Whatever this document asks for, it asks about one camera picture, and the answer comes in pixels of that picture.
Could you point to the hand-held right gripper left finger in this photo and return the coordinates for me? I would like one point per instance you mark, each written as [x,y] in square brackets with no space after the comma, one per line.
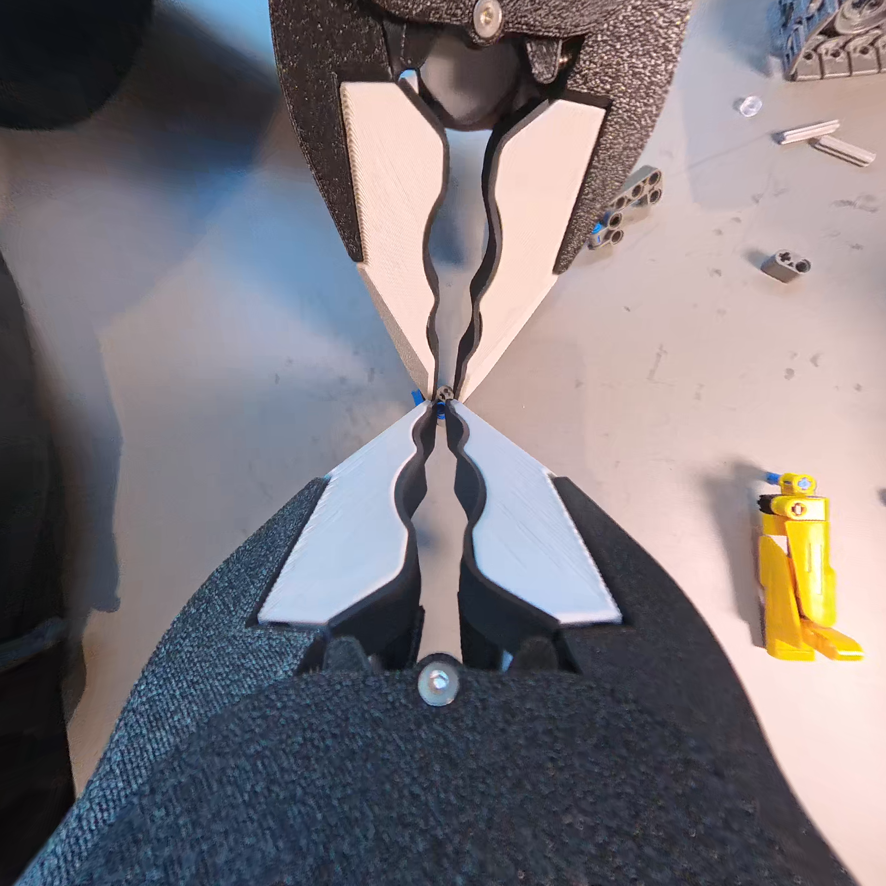
[346,547]

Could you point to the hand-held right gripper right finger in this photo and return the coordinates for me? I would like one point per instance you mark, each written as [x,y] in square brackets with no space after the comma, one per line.
[540,547]

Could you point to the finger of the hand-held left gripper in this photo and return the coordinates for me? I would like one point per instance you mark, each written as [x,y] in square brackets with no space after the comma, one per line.
[394,207]
[540,207]

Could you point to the grey desk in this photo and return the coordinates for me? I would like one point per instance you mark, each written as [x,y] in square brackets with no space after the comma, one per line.
[692,381]

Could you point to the grey bent beam assembly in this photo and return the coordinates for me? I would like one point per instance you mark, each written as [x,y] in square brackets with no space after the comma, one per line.
[637,194]

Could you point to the clear round stud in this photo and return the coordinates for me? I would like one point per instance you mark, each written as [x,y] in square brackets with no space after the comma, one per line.
[748,106]

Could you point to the yellow tracked brick bulldozer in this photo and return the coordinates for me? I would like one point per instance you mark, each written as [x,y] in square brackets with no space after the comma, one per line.
[830,41]

